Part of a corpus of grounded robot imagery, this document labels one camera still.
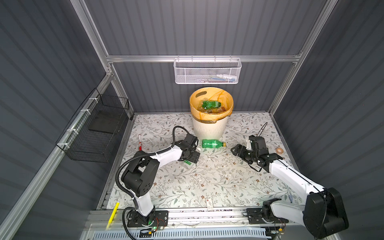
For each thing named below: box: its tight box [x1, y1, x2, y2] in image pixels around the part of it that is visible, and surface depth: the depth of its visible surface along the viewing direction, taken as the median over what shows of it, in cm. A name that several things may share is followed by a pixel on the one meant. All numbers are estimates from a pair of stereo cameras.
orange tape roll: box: [275, 147, 284, 155], surface depth 101 cm
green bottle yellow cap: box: [202, 139, 227, 149], surface depth 101 cm
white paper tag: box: [206, 198, 214, 211], surface depth 79 cm
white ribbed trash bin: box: [192, 116, 229, 140], surface depth 93 cm
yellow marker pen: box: [106, 201, 120, 231], surface depth 76 cm
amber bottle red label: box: [206, 106, 226, 114], surface depth 95 cm
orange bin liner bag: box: [189, 86, 234, 123], surface depth 96 cm
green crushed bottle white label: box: [202, 100, 222, 110], surface depth 95 cm
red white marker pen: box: [138, 134, 143, 151], surface depth 104 cm
